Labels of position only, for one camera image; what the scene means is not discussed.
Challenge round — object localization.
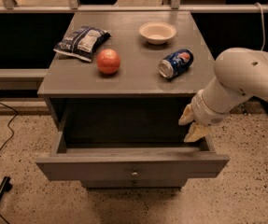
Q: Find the grey drawer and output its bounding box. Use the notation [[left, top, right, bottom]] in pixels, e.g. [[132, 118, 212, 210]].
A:
[[81, 179, 187, 189], [35, 133, 230, 182]]

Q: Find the white paper bowl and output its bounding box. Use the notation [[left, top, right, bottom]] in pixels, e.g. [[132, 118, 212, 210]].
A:
[[139, 22, 176, 45]]

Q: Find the orange round fruit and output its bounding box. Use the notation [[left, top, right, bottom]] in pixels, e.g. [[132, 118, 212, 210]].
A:
[[96, 49, 120, 75]]

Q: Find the grey bottom drawer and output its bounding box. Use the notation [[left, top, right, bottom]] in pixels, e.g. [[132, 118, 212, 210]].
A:
[[81, 179, 187, 189]]

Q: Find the metal railing frame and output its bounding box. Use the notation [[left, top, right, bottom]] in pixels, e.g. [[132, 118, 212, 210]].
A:
[[0, 0, 268, 13]]

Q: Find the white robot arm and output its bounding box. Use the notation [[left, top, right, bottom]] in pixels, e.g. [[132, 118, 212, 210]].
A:
[[178, 48, 268, 143]]

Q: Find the blue pepsi can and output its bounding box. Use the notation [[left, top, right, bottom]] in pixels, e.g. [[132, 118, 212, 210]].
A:
[[158, 49, 194, 78]]

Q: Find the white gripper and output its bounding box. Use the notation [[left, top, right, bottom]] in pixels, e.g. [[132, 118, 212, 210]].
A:
[[178, 77, 251, 143]]

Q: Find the white hanging cable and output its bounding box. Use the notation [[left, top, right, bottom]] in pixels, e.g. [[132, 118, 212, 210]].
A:
[[254, 2, 267, 52]]

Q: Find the grey drawer cabinet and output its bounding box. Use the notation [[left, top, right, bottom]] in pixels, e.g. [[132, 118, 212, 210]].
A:
[[36, 10, 217, 190]]

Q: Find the grey top drawer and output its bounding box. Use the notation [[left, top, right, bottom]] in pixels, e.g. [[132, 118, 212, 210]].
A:
[[35, 133, 230, 182]]

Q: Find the blue white chip bag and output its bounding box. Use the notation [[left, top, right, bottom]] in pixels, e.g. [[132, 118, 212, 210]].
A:
[[53, 26, 111, 63]]

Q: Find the black floor cable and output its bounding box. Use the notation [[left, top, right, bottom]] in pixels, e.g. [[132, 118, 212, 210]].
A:
[[0, 87, 19, 159]]

